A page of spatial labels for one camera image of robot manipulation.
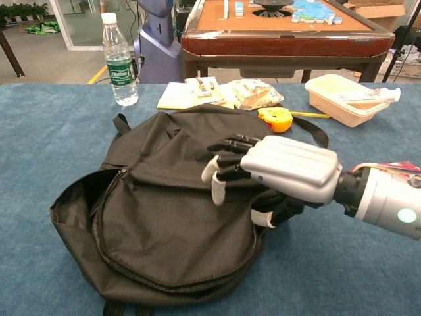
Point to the yellow tape measure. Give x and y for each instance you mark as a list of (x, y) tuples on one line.
[(278, 120)]

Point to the blue felt table cloth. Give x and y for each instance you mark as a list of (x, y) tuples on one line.
[(49, 148)]

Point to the bread in clear bag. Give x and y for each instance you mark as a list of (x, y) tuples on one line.
[(253, 93)]

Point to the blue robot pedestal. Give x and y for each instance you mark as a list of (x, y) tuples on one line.
[(154, 49)]

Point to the black fabric backpack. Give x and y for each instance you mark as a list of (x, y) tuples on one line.
[(164, 230)]

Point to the red pink snack pouch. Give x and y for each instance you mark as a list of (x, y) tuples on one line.
[(404, 166)]

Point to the cardboard box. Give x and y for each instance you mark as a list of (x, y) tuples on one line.
[(378, 13)]

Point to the brown mahjong table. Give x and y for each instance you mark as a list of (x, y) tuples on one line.
[(279, 44)]

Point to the black tripod stand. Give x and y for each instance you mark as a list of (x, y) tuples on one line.
[(398, 52)]

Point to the green cloth on floor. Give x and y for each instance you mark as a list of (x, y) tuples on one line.
[(42, 28)]

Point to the razor in blister card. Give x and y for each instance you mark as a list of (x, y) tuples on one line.
[(204, 89)]

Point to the beige plastic food container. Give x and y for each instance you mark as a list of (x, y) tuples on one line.
[(329, 95)]

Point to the white plastic basket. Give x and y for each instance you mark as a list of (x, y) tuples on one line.
[(404, 67)]

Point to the blue mahjong tile pile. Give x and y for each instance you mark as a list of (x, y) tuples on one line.
[(312, 11)]

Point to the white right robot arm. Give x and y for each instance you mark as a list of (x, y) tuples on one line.
[(385, 197)]

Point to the dark wooden table leg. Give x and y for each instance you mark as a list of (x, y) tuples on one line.
[(11, 56)]

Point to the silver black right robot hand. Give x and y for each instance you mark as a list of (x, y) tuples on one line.
[(289, 168)]

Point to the white toothpaste tube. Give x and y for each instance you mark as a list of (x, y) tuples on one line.
[(388, 95)]

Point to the pale yellow paper pad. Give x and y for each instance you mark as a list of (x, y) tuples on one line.
[(174, 97)]

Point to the row of potted plants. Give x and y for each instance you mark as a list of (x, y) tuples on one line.
[(19, 10)]

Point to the clear plastic water bottle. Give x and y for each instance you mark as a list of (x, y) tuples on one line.
[(120, 75)]

